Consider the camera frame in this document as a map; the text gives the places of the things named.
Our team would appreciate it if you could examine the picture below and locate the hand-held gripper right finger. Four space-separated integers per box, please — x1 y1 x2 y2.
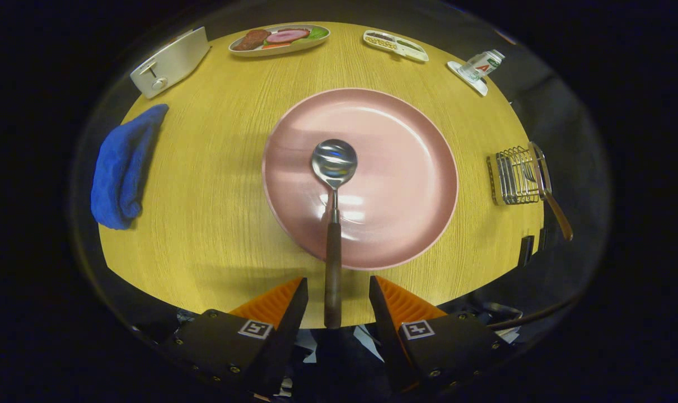
369 275 513 395

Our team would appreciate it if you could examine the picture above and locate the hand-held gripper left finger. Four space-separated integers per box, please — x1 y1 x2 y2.
160 277 309 399

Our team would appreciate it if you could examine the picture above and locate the spoon with brown handle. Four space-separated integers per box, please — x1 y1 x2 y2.
311 139 358 329

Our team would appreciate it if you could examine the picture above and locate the fork with brown handle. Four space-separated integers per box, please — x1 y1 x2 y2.
521 141 574 242

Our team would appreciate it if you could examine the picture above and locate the pink plate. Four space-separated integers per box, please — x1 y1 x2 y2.
261 88 459 271

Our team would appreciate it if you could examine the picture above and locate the blue cloth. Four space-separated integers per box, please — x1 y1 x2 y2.
90 104 170 230

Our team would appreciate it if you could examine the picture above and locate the white coaster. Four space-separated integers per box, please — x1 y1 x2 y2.
447 60 489 97

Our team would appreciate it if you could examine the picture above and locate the white divided bean dish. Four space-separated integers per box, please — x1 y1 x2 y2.
363 30 429 62

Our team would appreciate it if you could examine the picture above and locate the white food plate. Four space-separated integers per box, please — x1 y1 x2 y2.
228 24 331 58

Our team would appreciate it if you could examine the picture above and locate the white drink bottle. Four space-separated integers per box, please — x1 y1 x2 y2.
458 49 506 83

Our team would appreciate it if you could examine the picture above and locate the white toaster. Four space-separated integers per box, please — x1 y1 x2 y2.
129 26 211 100

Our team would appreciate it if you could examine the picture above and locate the pink ham slice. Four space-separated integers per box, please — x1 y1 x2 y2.
266 30 311 44

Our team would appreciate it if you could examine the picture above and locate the silver wire basket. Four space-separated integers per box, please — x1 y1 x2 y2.
487 146 544 206

